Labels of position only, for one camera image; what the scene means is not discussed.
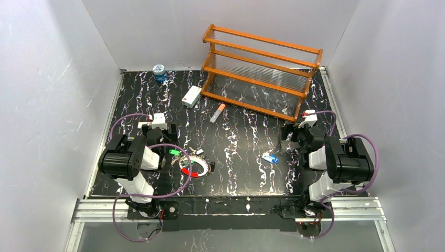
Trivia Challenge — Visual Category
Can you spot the green key tag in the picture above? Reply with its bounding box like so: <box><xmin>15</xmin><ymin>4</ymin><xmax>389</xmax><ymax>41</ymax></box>
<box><xmin>169</xmin><ymin>149</ymin><xmax>181</xmax><ymax>155</ymax></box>

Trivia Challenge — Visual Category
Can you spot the metal key organizer ring red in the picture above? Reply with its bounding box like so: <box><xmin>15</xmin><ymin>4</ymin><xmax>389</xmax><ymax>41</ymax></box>
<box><xmin>171</xmin><ymin>152</ymin><xmax>210</xmax><ymax>178</ymax></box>

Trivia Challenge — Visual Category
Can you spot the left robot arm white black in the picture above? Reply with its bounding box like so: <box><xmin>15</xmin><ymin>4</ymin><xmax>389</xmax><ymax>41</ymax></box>
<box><xmin>98</xmin><ymin>124</ymin><xmax>177</xmax><ymax>204</ymax></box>

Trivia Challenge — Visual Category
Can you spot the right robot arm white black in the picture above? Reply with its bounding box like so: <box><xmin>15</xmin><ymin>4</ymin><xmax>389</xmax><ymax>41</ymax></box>
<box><xmin>281</xmin><ymin>124</ymin><xmax>374</xmax><ymax>204</ymax></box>

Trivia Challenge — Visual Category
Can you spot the white red box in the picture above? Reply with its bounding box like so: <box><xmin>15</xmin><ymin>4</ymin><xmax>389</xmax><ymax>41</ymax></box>
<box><xmin>182</xmin><ymin>86</ymin><xmax>202</xmax><ymax>108</ymax></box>

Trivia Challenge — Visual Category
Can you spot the black key tag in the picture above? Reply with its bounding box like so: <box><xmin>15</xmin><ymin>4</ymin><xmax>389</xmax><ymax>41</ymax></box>
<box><xmin>210</xmin><ymin>162</ymin><xmax>216</xmax><ymax>172</ymax></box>

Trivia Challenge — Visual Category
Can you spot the orange wooden shelf rack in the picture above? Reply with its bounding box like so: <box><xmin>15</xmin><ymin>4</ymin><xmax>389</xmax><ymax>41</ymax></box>
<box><xmin>201</xmin><ymin>24</ymin><xmax>324</xmax><ymax>122</ymax></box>

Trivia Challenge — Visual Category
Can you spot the orange capped tube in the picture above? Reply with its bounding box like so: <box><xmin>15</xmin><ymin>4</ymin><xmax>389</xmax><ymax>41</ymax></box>
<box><xmin>209</xmin><ymin>103</ymin><xmax>226</xmax><ymax>123</ymax></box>

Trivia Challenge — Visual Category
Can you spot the blue jar with lid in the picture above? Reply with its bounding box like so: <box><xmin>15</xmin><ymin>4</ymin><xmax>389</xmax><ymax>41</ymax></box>
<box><xmin>153</xmin><ymin>64</ymin><xmax>167</xmax><ymax>82</ymax></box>

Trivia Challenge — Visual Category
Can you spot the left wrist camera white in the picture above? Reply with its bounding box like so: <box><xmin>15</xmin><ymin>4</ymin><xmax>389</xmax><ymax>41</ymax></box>
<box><xmin>137</xmin><ymin>113</ymin><xmax>168</xmax><ymax>130</ymax></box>

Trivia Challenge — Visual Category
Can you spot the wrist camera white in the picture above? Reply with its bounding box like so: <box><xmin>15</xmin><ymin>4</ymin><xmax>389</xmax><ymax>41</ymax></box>
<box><xmin>298</xmin><ymin>110</ymin><xmax>317</xmax><ymax>129</ymax></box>
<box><xmin>137</xmin><ymin>113</ymin><xmax>168</xmax><ymax>130</ymax></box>

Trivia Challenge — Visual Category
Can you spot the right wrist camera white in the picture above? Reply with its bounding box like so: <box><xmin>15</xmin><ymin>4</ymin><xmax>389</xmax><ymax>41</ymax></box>
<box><xmin>298</xmin><ymin>110</ymin><xmax>317</xmax><ymax>129</ymax></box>

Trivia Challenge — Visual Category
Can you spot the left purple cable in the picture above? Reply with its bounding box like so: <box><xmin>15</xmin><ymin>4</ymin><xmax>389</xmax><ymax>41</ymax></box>
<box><xmin>109</xmin><ymin>113</ymin><xmax>193</xmax><ymax>243</ymax></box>

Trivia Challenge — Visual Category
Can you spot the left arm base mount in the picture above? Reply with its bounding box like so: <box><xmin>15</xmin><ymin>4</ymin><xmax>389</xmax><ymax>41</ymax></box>
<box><xmin>125</xmin><ymin>199</ymin><xmax>179</xmax><ymax>220</ymax></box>

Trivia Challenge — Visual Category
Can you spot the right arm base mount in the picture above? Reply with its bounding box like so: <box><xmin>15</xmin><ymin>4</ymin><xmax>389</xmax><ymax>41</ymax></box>
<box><xmin>275</xmin><ymin>204</ymin><xmax>323</xmax><ymax>237</ymax></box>

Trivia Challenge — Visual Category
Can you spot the aluminium rail frame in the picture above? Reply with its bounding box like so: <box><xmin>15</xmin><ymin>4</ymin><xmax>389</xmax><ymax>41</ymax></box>
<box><xmin>66</xmin><ymin>70</ymin><xmax>395</xmax><ymax>251</ymax></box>

